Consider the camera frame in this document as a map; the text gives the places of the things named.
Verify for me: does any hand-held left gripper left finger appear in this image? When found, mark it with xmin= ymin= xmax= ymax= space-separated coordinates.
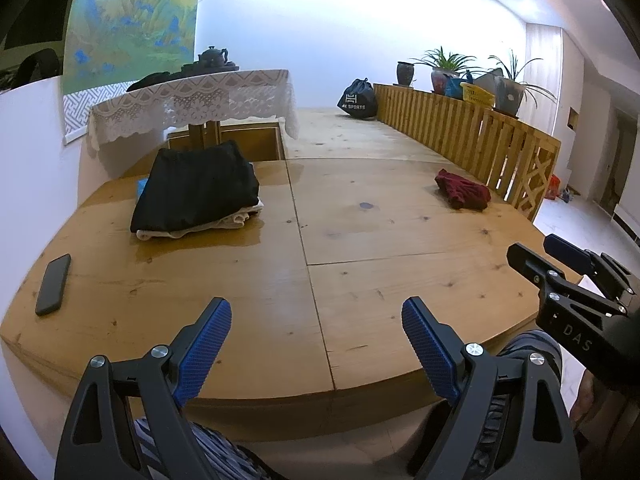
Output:
xmin=54 ymin=297 xmax=233 ymax=480

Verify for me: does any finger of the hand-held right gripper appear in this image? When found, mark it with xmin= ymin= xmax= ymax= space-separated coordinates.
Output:
xmin=544 ymin=234 xmax=636 ymax=301
xmin=507 ymin=243 xmax=628 ymax=318

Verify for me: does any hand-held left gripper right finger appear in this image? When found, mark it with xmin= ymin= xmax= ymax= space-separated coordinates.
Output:
xmin=401 ymin=296 xmax=581 ymax=480

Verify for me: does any dark red garment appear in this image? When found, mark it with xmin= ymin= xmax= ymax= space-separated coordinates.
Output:
xmin=434 ymin=169 xmax=492 ymax=212

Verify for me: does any person's right hand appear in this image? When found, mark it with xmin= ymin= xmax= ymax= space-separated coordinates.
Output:
xmin=575 ymin=369 xmax=640 ymax=441

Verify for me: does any beige folded garment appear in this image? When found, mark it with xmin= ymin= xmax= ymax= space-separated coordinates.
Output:
xmin=136 ymin=210 xmax=251 ymax=242

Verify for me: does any wooden slatted railing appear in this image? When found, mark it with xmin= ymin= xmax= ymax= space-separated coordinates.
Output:
xmin=372 ymin=82 xmax=561 ymax=224

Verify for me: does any black smartphone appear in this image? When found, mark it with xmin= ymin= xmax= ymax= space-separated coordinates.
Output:
xmin=35 ymin=254 xmax=72 ymax=317

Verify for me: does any black folded garment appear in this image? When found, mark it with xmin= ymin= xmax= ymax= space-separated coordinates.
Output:
xmin=131 ymin=140 xmax=261 ymax=234

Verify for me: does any potted plant in grey pot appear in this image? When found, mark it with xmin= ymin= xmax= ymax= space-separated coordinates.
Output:
xmin=487 ymin=49 xmax=557 ymax=116

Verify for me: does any yellow plastic basket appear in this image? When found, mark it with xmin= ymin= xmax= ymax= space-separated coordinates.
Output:
xmin=460 ymin=82 xmax=496 ymax=107

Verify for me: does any white curtain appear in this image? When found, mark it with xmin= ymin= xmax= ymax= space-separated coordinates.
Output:
xmin=524 ymin=22 xmax=565 ymax=111

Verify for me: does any potted plant in red pot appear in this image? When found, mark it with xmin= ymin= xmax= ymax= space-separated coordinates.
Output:
xmin=410 ymin=46 xmax=478 ymax=95

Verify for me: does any wooden tea table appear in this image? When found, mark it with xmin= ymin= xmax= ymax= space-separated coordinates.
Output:
xmin=167 ymin=119 xmax=288 ymax=162

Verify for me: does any white lace tablecloth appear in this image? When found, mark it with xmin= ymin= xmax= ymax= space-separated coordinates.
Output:
xmin=89 ymin=69 xmax=300 ymax=152

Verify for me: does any dark clay teapot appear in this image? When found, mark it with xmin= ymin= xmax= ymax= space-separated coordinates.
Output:
xmin=197 ymin=46 xmax=230 ymax=67

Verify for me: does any black chair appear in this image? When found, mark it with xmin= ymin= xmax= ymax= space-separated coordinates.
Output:
xmin=16 ymin=50 xmax=64 ymax=88

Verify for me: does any black drawstring sports bag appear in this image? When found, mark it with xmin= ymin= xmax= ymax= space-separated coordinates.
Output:
xmin=336 ymin=78 xmax=379 ymax=121

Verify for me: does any landscape painting wall scroll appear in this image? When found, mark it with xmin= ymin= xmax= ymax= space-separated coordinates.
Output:
xmin=62 ymin=0 xmax=204 ymax=146

